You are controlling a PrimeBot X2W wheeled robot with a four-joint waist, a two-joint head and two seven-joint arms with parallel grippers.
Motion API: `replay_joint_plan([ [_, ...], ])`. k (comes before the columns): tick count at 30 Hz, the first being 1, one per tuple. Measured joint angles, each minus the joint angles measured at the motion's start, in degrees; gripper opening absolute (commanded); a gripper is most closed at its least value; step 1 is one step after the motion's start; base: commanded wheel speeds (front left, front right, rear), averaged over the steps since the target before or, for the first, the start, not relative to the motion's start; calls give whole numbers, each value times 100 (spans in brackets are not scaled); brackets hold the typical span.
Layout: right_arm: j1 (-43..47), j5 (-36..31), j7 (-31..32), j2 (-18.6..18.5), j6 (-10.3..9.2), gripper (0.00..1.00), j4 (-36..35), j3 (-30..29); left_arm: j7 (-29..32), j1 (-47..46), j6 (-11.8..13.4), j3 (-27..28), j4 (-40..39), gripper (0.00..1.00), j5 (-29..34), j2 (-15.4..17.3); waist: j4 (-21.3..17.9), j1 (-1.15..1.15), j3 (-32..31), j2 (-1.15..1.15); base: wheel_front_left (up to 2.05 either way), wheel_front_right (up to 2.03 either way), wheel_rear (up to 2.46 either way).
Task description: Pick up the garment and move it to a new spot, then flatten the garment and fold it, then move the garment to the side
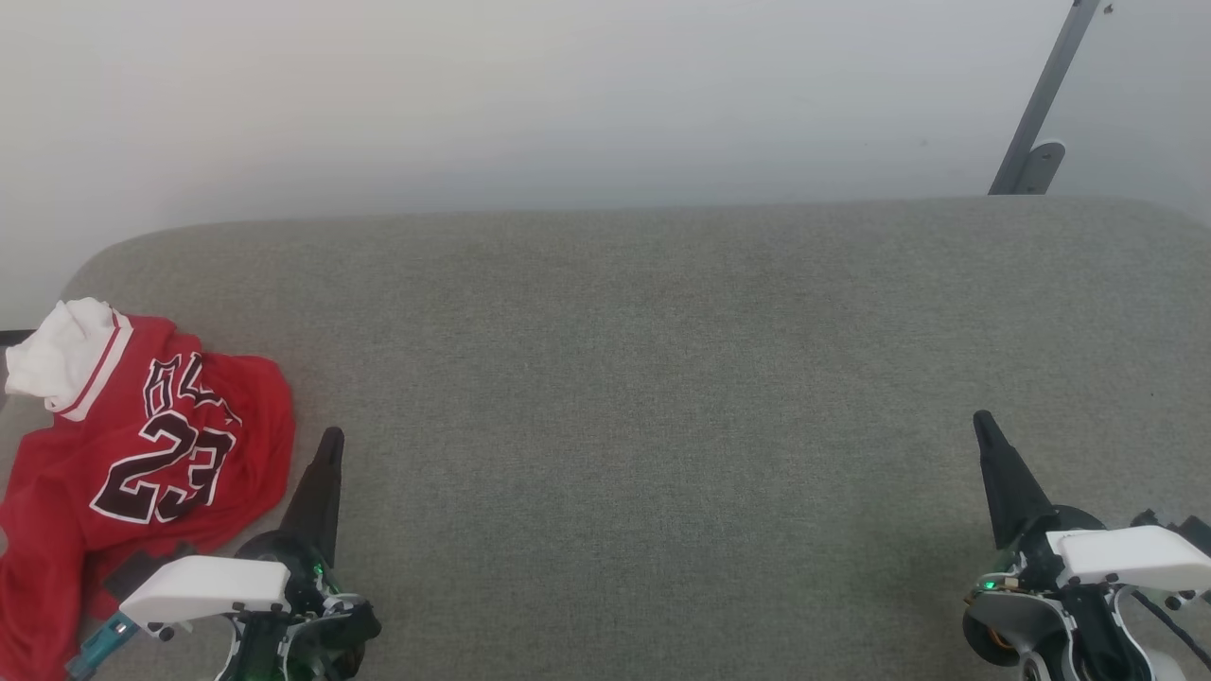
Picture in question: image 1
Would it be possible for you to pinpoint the left teal-plug camera cable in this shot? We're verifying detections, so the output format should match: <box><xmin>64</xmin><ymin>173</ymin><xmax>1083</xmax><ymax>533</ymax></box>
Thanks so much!
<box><xmin>64</xmin><ymin>613</ymin><xmax>141</xmax><ymax>680</ymax></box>

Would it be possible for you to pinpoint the grey metal pole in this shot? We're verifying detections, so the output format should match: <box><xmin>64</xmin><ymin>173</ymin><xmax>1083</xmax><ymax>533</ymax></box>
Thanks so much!
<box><xmin>989</xmin><ymin>0</ymin><xmax>1103</xmax><ymax>195</ymax></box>

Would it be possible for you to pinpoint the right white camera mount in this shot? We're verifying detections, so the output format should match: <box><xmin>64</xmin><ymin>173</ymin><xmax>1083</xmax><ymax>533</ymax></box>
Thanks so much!
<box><xmin>1045</xmin><ymin>525</ymin><xmax>1211</xmax><ymax>595</ymax></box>

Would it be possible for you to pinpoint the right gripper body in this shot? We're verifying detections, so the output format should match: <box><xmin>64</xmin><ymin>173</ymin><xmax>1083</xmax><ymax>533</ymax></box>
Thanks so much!
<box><xmin>963</xmin><ymin>506</ymin><xmax>1152</xmax><ymax>681</ymax></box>

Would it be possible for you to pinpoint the red Bulls 23 jersey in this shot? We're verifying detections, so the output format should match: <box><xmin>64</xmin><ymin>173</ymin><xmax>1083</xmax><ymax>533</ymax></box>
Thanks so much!
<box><xmin>0</xmin><ymin>298</ymin><xmax>296</xmax><ymax>681</ymax></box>

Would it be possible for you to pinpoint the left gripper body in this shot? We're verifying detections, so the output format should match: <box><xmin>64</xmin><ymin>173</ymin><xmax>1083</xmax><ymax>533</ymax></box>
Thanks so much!
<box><xmin>218</xmin><ymin>532</ymin><xmax>382</xmax><ymax>681</ymax></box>

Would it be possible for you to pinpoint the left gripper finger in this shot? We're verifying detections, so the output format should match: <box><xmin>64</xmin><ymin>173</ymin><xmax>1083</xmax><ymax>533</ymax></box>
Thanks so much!
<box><xmin>274</xmin><ymin>427</ymin><xmax>346</xmax><ymax>570</ymax></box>

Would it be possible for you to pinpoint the teal-plug camera cable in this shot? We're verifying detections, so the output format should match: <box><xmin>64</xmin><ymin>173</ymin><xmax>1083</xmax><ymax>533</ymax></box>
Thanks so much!
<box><xmin>64</xmin><ymin>613</ymin><xmax>141</xmax><ymax>680</ymax></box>
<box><xmin>1126</xmin><ymin>585</ymin><xmax>1211</xmax><ymax>668</ymax></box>

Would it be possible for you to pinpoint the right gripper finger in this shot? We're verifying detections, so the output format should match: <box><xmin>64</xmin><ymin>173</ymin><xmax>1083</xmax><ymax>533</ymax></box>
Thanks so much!
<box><xmin>973</xmin><ymin>410</ymin><xmax>1058</xmax><ymax>551</ymax></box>

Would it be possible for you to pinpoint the grey pole bracket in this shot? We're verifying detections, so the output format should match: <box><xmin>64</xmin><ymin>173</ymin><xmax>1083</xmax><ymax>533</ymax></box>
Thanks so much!
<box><xmin>1017</xmin><ymin>140</ymin><xmax>1067</xmax><ymax>196</ymax></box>

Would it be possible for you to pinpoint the right teal-plug camera cable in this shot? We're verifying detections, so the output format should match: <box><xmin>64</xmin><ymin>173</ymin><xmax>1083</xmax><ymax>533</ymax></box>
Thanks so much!
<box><xmin>1126</xmin><ymin>585</ymin><xmax>1211</xmax><ymax>668</ymax></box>

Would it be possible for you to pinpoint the grey fabric sofa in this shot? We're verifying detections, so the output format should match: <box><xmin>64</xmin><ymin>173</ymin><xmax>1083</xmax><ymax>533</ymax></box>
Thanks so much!
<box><xmin>0</xmin><ymin>194</ymin><xmax>1211</xmax><ymax>681</ymax></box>

